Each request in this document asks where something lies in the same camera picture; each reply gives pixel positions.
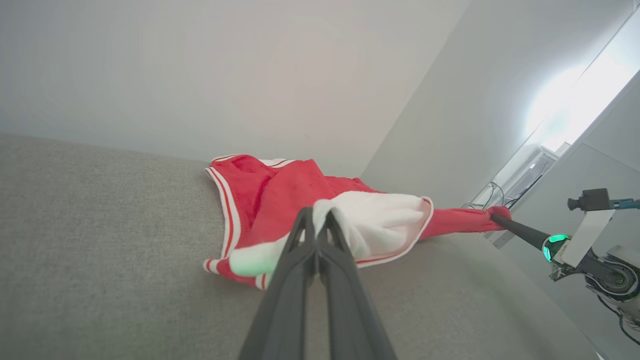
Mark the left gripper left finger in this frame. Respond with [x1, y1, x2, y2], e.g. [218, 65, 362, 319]
[239, 206, 317, 360]

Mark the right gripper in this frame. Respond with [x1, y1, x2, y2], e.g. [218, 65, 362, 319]
[490, 209, 616, 282]

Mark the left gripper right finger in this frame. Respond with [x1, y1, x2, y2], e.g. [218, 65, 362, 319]
[316, 210, 398, 360]

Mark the red and white garment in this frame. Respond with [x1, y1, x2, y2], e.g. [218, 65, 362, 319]
[202, 154, 512, 291]

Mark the black floor cable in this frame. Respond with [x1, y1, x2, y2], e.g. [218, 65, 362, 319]
[462, 181, 507, 211]

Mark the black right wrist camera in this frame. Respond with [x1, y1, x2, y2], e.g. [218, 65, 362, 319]
[567, 188, 612, 212]

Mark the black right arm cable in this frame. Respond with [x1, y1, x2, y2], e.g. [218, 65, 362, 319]
[597, 295, 640, 347]

